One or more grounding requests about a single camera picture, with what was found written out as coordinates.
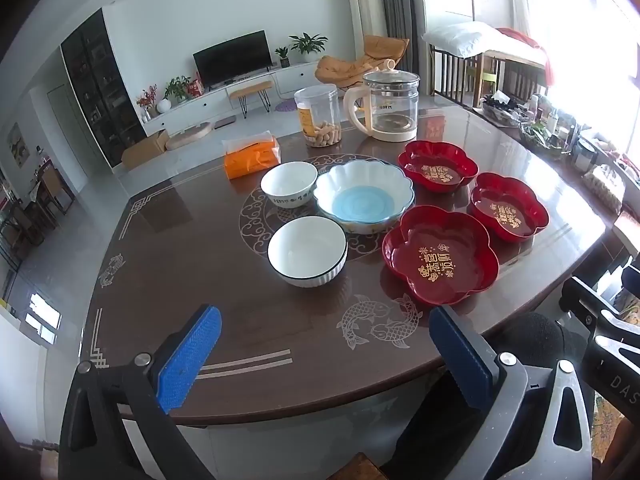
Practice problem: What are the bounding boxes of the dark wooden dining chair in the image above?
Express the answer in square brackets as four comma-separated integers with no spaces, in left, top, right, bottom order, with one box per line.
[27,157,76,216]

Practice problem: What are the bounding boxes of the clear plastic snack jar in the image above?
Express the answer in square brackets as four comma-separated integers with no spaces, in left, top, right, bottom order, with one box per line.
[294,86,343,148]

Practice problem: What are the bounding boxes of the framed wall picture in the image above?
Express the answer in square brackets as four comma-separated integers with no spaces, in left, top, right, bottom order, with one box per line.
[7,122,26,167]

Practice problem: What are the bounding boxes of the blue scalloped bowl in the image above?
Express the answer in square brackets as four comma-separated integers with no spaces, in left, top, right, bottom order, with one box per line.
[312,159,415,235]

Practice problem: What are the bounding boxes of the red flower arrangement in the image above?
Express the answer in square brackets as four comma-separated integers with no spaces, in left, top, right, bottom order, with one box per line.
[136,85,160,121]

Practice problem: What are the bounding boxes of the large red flower-shaped plate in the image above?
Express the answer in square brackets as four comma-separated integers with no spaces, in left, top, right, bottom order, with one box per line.
[381,205,500,307]

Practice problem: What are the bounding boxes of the glass kettle cream base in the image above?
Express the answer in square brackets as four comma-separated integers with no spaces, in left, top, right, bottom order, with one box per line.
[342,59,421,142]

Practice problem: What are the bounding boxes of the beige oval cushion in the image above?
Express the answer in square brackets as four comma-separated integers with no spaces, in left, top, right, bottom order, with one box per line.
[165,122,213,152]

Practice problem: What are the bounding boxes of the floral cloth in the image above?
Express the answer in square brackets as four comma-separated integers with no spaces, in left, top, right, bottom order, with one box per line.
[592,400,640,461]

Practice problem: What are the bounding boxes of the glass jar dark lid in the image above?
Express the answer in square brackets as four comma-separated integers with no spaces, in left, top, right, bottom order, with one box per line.
[571,137,603,173]

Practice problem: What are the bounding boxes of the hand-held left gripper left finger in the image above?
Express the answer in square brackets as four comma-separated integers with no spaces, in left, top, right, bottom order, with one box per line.
[60,304,223,480]

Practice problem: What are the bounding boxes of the white standing air conditioner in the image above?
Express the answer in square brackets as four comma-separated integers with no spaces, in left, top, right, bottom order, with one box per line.
[342,0,388,41]

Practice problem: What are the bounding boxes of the white ribbed bowl dark rim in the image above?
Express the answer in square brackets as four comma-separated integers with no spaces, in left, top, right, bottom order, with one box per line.
[267,215,349,289]

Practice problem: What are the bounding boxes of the wooden bench hairpin legs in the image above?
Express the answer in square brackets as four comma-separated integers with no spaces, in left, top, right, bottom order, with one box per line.
[228,80,276,120]

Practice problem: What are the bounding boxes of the cardboard box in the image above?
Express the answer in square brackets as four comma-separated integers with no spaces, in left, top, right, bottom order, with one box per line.
[121,129,171,171]

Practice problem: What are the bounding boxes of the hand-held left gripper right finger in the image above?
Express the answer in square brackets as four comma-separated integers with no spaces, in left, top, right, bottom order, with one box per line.
[425,305,594,480]

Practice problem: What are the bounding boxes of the large leafy potted plant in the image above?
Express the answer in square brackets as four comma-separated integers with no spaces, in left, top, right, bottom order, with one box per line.
[289,32,329,63]

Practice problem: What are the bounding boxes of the white television cabinet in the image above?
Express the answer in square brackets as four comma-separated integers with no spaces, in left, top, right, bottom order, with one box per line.
[140,60,331,136]

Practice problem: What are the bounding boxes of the white bowl blue print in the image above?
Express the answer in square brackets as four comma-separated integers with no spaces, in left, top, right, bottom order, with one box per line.
[260,161,319,209]

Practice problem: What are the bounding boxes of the glass tray with greens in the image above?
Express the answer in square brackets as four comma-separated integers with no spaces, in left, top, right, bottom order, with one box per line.
[520,115,576,153]

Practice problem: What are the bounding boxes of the yellow lounge chair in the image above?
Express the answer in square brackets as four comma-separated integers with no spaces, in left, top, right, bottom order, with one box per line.
[315,35,410,96]

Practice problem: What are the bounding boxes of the dark wooden railed bed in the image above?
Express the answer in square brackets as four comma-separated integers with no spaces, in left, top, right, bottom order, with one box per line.
[429,42,548,111]

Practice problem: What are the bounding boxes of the small red flower-shaped plate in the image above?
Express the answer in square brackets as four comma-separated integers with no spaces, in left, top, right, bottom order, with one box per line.
[469,172,550,243]
[397,140,480,195]

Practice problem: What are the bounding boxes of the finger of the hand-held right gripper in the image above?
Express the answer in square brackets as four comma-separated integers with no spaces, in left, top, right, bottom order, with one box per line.
[620,264,640,311]
[559,276,631,346]

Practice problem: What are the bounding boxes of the orange tissue pack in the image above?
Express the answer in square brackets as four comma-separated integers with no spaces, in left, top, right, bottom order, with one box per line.
[222,135,281,181]

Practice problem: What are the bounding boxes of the black television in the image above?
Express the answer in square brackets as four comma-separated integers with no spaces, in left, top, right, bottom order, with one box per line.
[193,30,273,92]

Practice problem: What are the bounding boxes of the bushy potted plant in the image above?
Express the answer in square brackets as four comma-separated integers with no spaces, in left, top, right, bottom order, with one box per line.
[164,76,193,105]

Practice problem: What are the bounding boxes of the white pillow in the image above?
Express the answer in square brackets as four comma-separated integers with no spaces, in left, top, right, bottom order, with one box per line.
[421,22,506,58]

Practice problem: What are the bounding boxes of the red blanket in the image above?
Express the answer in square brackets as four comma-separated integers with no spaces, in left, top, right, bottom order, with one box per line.
[495,27,556,88]

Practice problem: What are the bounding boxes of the black display cabinet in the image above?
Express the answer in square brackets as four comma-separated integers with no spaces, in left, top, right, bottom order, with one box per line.
[60,8,148,168]

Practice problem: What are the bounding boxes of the glass tray with dark clutter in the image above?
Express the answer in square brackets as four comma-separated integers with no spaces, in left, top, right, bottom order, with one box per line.
[480,92,531,128]

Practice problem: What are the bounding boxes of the grey curtain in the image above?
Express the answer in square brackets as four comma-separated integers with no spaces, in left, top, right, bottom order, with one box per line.
[377,0,426,96]

